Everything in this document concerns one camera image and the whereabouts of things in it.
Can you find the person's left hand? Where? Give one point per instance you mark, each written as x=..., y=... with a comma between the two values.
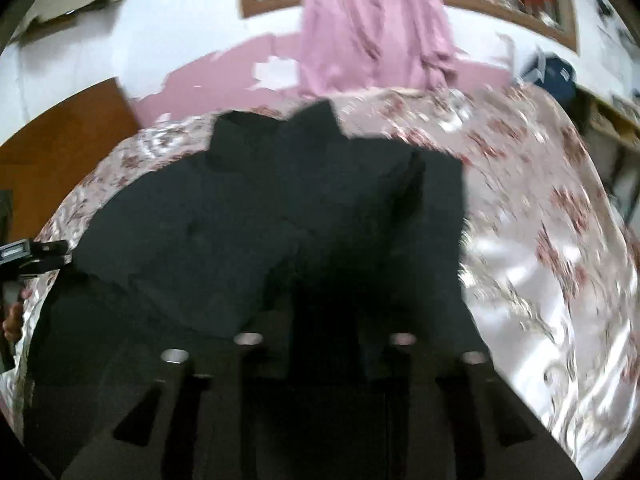
x=12, y=320

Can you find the black garment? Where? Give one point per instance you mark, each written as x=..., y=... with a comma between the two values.
x=280, y=220

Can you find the floral satin bedspread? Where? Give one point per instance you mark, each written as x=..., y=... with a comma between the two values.
x=540, y=280

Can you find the blue bag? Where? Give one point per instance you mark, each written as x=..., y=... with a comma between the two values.
x=550, y=77

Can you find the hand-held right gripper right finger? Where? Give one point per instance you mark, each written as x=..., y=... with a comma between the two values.
x=410, y=385

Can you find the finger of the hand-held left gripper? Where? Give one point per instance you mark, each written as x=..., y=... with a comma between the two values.
x=50, y=252

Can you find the brown wooden headboard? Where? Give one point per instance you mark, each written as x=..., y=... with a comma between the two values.
x=55, y=150

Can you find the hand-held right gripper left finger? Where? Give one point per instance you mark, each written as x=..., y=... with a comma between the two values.
x=240, y=385

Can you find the pink tied curtain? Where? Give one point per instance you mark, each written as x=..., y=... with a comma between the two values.
x=425, y=30
x=340, y=35

